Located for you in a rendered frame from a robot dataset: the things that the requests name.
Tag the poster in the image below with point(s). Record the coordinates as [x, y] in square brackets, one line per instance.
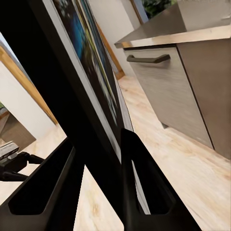
[59, 45]

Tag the cabinet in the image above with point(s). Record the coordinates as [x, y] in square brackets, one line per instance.
[14, 131]

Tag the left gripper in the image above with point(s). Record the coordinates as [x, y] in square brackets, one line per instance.
[9, 168]

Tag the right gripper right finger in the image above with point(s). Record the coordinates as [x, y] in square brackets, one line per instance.
[168, 212]

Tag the dishwasher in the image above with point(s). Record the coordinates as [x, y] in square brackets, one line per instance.
[166, 84]

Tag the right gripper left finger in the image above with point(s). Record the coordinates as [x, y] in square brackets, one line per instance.
[47, 200]

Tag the fixed window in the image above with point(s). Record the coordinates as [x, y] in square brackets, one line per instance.
[147, 9]

